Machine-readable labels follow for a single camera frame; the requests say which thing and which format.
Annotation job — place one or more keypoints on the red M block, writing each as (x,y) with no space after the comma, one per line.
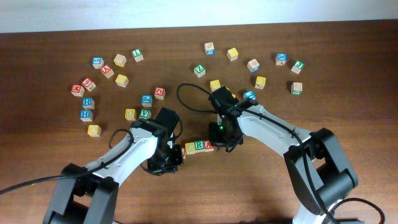
(77,90)

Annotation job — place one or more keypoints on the wood block green side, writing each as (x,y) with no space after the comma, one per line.
(296,88)

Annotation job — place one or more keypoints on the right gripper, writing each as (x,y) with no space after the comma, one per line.
(216,140)

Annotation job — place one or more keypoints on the blue K block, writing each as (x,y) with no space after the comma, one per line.
(281,59)

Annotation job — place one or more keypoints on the green Z block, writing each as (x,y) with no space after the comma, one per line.
(199,70)

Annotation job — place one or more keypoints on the green J block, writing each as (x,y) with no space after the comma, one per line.
(297,67)

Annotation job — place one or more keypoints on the wood block blue edge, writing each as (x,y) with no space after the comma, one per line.
(253,65)

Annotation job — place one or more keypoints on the blue h block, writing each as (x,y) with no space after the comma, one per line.
(86,115)
(88,103)

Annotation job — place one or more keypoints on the yellow block right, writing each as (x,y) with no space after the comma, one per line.
(260,82)

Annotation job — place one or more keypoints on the blue H block upper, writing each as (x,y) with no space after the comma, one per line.
(88,103)

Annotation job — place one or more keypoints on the green V block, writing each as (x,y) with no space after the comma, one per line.
(145,113)

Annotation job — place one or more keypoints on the green R block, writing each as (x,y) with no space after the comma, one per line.
(199,146)

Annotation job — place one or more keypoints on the red a block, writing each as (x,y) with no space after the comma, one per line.
(107,71)
(208,146)

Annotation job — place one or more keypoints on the yellow D block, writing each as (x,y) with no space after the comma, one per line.
(94,130)

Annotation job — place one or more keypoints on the yellow block upper left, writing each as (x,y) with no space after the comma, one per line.
(122,80)

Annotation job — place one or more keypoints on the yellow C block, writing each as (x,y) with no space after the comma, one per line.
(190,148)

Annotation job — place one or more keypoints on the yellow block top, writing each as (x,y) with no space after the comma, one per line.
(232,54)

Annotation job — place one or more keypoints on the yellow O block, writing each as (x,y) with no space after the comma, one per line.
(130,114)

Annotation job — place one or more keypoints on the blue 5 block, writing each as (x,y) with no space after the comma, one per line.
(97,62)

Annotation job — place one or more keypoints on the yellow S block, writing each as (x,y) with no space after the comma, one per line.
(214,85)

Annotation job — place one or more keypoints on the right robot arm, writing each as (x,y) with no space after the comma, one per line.
(319,170)

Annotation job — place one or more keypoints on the blue P block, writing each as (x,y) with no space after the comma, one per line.
(146,100)

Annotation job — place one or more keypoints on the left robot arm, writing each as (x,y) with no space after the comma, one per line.
(88,194)

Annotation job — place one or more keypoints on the red 6 block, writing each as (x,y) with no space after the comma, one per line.
(88,84)

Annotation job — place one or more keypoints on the plain wood yellow block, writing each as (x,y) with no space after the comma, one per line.
(120,60)

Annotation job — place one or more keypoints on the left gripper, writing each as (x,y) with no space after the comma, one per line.
(177,161)

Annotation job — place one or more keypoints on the wood block blue side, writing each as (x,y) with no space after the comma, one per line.
(209,48)

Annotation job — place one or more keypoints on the red I block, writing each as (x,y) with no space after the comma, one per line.
(183,152)

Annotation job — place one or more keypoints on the green L block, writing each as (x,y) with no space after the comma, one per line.
(137,55)

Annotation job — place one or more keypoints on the blue E block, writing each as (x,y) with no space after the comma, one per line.
(249,95)

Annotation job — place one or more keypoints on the red Q block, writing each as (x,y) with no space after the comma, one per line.
(159,93)

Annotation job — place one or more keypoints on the blue H block lower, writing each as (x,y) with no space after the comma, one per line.
(86,115)

